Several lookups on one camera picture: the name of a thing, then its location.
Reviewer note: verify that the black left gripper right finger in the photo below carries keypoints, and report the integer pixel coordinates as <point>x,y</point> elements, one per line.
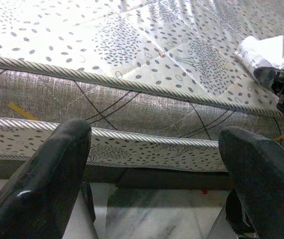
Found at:
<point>268,186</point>

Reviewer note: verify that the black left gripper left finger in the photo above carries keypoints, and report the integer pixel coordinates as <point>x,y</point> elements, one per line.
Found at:
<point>39,179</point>

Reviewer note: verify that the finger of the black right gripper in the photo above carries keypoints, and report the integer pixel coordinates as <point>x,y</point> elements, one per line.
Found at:
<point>264,74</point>

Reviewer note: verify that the white paper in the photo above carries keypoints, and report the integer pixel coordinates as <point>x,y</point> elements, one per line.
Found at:
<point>261,49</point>

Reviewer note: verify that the white grey-speckled quilted mattress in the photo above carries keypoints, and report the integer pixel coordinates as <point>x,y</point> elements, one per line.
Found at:
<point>131,49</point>

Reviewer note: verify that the dark bed frame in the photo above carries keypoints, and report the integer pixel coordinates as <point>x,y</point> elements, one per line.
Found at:
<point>156,178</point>

